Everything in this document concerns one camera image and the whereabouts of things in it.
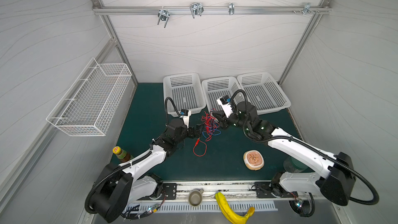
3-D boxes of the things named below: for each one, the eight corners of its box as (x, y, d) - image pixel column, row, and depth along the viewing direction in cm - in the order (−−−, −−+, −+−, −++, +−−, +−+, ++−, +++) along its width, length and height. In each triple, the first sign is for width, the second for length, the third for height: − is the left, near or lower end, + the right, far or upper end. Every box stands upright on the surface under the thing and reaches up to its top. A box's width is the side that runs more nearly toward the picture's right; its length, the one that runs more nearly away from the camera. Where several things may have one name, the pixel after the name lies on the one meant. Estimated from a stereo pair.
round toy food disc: (245, 170, 81) (246, 168, 79) (242, 151, 87) (243, 150, 85) (264, 170, 81) (266, 168, 79) (260, 151, 87) (261, 150, 85)
